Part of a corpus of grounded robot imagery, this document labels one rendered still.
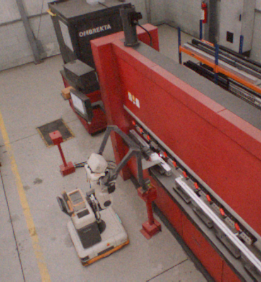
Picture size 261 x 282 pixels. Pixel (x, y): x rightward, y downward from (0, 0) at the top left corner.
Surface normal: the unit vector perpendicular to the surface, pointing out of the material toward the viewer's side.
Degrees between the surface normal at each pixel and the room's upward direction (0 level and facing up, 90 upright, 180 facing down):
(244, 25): 90
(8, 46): 90
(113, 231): 0
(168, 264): 0
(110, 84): 90
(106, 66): 90
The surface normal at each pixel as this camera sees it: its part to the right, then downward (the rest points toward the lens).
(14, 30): 0.43, 0.50
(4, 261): -0.12, -0.79
